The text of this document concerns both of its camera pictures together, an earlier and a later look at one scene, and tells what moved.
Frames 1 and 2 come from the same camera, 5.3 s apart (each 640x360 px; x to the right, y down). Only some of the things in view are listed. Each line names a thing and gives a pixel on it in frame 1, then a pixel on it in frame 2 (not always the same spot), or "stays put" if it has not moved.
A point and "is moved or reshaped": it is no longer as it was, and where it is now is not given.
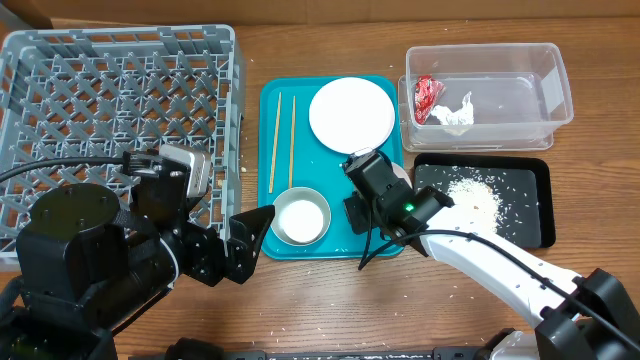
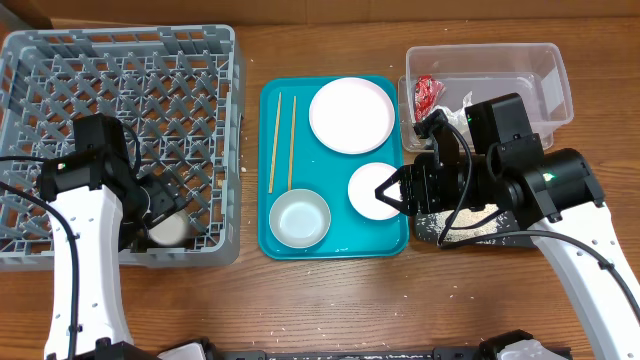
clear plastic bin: (519, 92) stays put
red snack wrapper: (427, 93) stays put
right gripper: (354, 209) → (414, 193)
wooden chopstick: (290, 186) stays put
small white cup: (301, 220) is moved or reshaped
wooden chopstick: (274, 147) stays put
